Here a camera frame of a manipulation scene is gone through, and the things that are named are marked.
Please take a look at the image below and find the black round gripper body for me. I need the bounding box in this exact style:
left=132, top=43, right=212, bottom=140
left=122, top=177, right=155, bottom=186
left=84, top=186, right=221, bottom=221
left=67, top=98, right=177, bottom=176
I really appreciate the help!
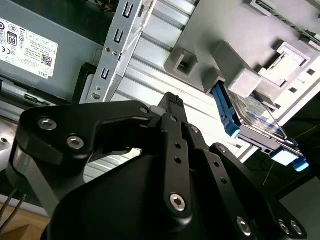
left=46, top=154, right=236, bottom=240

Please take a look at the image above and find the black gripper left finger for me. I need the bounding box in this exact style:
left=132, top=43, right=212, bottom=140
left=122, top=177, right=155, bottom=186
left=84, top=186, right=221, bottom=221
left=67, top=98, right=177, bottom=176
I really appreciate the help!
left=6, top=91, right=195, bottom=226

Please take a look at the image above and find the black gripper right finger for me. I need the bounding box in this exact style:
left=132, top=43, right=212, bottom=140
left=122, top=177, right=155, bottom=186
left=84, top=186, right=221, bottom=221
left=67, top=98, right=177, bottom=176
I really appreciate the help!
left=174, top=94, right=309, bottom=240

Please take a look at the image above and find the hard disk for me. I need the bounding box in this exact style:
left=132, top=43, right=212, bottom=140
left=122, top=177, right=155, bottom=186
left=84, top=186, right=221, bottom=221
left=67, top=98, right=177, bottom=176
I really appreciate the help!
left=210, top=81, right=309, bottom=173

